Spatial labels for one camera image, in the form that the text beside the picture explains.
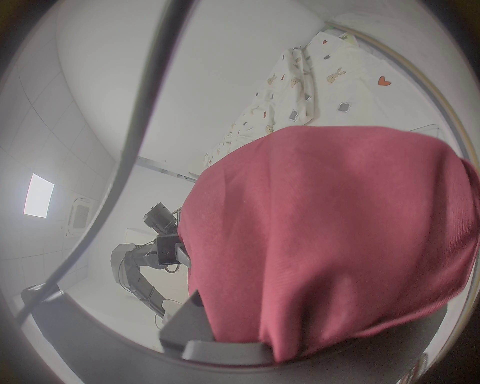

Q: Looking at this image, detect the square ceiling light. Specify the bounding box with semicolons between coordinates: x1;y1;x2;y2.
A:
23;173;55;218

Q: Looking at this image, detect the bed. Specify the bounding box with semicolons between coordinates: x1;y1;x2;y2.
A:
203;20;471;169

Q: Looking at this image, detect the red shirt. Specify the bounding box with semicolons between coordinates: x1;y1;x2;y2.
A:
176;125;480;364

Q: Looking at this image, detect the white printed quilt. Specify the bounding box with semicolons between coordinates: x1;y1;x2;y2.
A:
203;47;321;168

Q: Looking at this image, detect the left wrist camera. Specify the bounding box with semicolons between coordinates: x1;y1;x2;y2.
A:
156;234;178;266

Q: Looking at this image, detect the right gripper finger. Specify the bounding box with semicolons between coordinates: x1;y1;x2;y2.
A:
158;288;217;353

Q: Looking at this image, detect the black cable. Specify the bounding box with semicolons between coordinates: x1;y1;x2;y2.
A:
14;0;201;325

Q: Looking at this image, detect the ceiling air vent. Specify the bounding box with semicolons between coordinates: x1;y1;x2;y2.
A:
61;195;97;238

